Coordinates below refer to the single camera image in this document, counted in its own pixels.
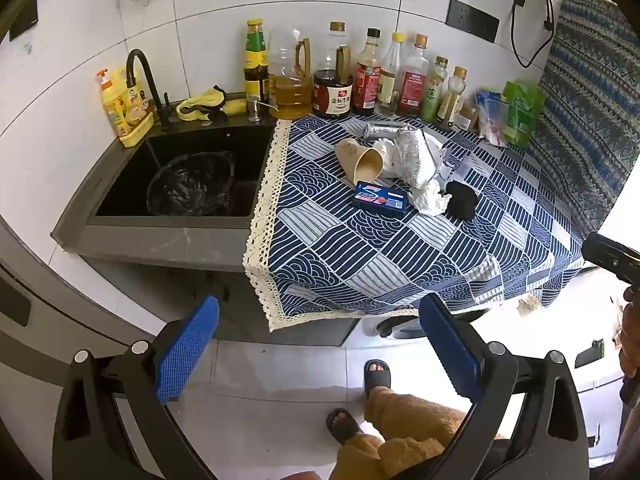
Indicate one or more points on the green packet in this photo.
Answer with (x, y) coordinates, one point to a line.
(522, 115)

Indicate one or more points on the dark soy sauce jug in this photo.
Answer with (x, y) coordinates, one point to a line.
(332, 95)

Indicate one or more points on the crumpled foil tube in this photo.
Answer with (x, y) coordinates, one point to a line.
(382, 131)

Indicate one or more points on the black sink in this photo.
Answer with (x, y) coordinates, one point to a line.
(125, 180)

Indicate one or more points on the dark bottle with red label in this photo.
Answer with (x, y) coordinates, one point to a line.
(366, 77)

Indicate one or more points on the blue cardboard box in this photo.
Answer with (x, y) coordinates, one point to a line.
(380, 199)

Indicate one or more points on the green label sauce bottle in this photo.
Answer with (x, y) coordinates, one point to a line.
(256, 60)

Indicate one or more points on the black slipper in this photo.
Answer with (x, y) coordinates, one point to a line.
(342, 425)
(377, 377)

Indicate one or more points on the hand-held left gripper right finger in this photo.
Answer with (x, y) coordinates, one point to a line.
(450, 350)

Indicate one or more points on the chrome soap pump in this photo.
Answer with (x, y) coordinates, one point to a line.
(255, 110)

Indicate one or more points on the yellow dish soap bottle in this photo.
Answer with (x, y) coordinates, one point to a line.
(122, 110)

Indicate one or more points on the black wall outlet panel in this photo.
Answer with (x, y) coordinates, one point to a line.
(472, 20)

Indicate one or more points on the person's left leg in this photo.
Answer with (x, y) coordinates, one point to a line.
(370, 460)

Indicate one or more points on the crumpled white tissue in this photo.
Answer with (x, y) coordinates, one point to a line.
(427, 200)
(386, 152)

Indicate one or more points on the bin with black bag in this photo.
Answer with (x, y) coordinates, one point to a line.
(190, 185)

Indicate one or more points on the brown paper cup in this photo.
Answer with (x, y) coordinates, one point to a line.
(352, 155)

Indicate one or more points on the yellow sponge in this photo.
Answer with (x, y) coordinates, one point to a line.
(235, 106)

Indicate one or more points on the black wall switch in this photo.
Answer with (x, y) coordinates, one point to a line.
(25, 19)

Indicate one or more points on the black faucet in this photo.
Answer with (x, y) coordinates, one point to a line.
(164, 110)

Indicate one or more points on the black cloth ball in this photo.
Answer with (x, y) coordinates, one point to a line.
(460, 200)

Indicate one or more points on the clear plastic cup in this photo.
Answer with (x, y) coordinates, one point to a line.
(462, 166)

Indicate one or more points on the small cream label bottle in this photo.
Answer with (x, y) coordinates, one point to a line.
(452, 100)

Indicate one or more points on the person's right hand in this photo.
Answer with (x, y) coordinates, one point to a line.
(631, 315)

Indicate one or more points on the patterned blue curtain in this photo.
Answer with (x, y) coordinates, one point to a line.
(590, 110)

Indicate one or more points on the person's right leg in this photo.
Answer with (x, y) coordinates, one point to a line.
(415, 410)

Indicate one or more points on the blue patterned tablecloth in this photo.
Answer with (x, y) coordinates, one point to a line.
(350, 250)

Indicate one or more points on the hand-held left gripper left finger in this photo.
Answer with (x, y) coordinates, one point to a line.
(187, 350)

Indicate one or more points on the person's leg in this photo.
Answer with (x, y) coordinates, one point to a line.
(370, 460)
(415, 410)

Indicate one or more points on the yellow cleaning cloth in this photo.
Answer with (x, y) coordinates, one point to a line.
(200, 102)

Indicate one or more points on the clear bottle with yellow cap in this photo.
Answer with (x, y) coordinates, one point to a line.
(387, 85)

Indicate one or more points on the silver foil bag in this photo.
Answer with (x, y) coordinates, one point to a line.
(415, 160)

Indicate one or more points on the amber bottle with red label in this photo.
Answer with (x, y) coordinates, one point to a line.
(412, 85)

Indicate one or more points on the clear cooking oil jug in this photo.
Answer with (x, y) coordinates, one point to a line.
(290, 95)

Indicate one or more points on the blue white packet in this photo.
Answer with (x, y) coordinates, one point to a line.
(490, 115)

